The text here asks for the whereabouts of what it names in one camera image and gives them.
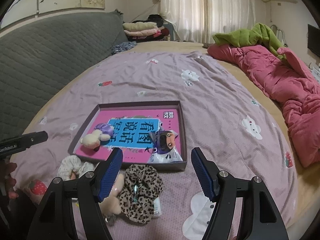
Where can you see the folded clothes pile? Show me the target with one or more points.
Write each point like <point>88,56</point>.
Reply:
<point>154,28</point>

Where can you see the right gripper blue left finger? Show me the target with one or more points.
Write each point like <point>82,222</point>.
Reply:
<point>106,173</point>

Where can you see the red pink quilt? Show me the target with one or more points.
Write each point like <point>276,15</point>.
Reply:
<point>290,84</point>

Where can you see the grey quilted headboard cover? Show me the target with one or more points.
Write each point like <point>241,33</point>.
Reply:
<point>40,58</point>

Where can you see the shallow purple cardboard box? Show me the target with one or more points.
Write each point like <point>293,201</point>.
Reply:
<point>130,134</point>

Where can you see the white curtain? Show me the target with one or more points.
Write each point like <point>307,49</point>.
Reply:
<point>198,20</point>

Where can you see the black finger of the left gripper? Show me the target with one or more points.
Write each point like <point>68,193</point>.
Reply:
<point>22,142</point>

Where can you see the white floral scrunchie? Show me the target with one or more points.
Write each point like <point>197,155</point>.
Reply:
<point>73,167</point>

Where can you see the cream plush pink dress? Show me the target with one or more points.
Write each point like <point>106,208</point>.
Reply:
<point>110,206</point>

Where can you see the cream plush purple dress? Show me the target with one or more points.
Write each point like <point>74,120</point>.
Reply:
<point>101,133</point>

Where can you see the pink patterned bed sheet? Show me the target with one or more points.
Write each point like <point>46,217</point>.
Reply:
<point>221,117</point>

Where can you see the green blanket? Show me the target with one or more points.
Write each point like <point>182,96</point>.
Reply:
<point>260,34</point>

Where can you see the left hand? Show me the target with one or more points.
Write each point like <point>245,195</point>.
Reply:
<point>9,182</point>

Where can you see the cartoon face tissue pack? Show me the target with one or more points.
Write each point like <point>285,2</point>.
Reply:
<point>164,147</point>

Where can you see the blue patterned cloth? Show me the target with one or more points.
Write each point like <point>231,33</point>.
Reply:
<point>123,46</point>

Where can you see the pink book blue title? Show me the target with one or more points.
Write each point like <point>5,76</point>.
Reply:
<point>147,127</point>

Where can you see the black television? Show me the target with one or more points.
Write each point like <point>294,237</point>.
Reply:
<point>314,40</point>

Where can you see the leopard print scrunchie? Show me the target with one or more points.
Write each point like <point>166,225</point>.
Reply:
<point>142,185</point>

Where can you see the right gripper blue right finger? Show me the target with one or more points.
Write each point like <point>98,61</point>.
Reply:
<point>206,172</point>

